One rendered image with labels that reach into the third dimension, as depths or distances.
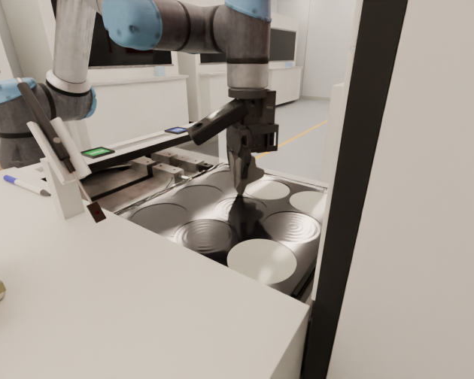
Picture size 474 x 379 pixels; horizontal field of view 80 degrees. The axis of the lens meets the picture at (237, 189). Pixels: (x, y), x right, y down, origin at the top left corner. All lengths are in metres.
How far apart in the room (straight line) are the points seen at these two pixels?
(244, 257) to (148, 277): 0.16
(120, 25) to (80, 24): 0.44
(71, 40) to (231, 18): 0.52
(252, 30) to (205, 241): 0.34
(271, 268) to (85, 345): 0.24
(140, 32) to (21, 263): 0.32
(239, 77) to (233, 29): 0.07
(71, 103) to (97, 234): 0.66
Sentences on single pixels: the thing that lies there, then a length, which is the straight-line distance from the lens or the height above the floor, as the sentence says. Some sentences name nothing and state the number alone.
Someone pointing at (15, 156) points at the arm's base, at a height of 0.92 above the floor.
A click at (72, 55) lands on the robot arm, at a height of 1.17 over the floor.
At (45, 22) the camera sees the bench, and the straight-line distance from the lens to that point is 3.79.
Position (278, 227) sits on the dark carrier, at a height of 0.90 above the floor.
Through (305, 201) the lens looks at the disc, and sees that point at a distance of 0.59.
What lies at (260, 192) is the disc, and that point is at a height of 0.90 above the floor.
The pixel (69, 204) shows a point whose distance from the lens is 0.45.
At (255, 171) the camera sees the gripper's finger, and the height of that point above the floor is 0.96.
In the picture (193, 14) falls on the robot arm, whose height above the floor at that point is 1.23.
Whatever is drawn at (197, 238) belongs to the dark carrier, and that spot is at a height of 0.90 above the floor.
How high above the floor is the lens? 1.17
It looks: 25 degrees down
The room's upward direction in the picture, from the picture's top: straight up
